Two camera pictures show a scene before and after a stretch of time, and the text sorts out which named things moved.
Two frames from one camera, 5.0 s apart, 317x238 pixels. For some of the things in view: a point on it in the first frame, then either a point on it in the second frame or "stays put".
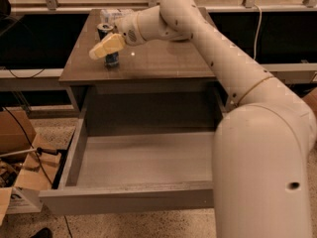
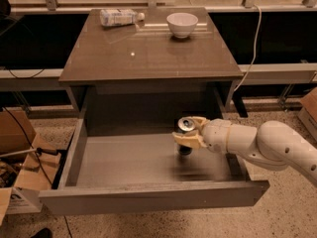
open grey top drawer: x=135 y=171 stays put
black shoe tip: x=44 y=233 stays put
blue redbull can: x=104 y=30 → x=185 y=124
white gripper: x=127 y=30 → x=215 y=135
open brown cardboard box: x=29 y=164 stays put
